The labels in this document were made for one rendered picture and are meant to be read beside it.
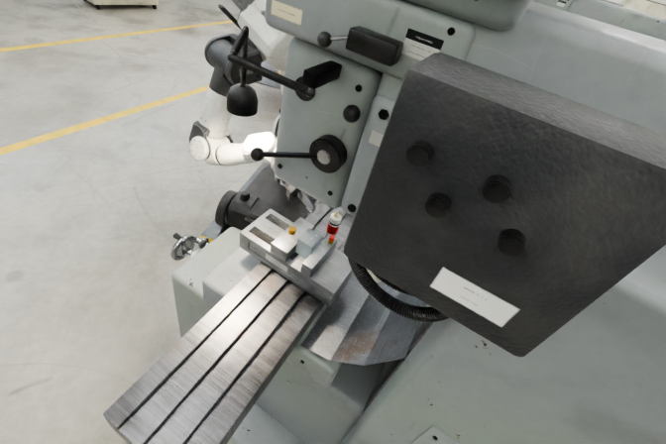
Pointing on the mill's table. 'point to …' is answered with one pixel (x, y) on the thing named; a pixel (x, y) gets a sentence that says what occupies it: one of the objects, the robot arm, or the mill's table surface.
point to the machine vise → (326, 275)
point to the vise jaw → (281, 247)
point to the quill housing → (322, 120)
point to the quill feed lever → (327, 154)
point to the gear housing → (436, 36)
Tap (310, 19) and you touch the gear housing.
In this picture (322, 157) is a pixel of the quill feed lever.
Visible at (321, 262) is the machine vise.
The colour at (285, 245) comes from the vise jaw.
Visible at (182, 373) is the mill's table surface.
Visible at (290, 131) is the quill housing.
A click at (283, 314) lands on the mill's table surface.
